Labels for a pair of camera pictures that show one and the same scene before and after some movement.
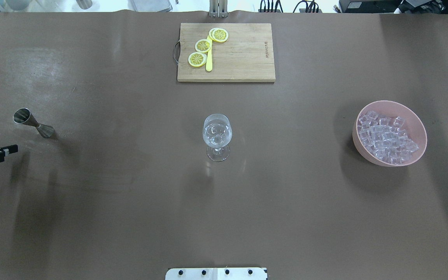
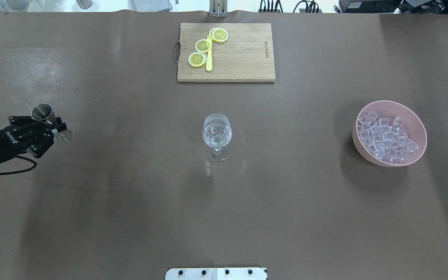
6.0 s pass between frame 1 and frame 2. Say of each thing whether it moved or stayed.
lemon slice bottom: stayed
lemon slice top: stayed
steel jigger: moved
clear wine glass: stayed
